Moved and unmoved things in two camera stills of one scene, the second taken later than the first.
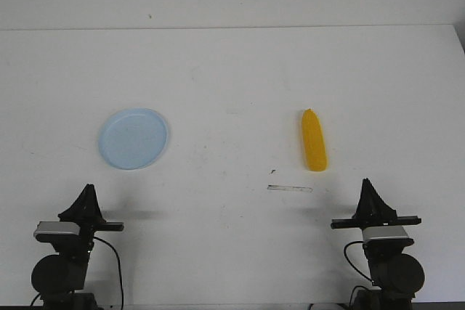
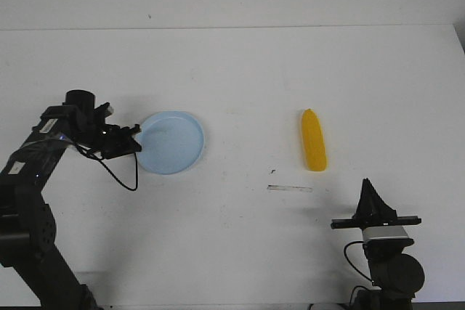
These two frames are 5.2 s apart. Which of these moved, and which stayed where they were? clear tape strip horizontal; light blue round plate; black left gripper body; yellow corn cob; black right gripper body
Moved: light blue round plate; black left gripper body
Stayed: yellow corn cob; black right gripper body; clear tape strip horizontal
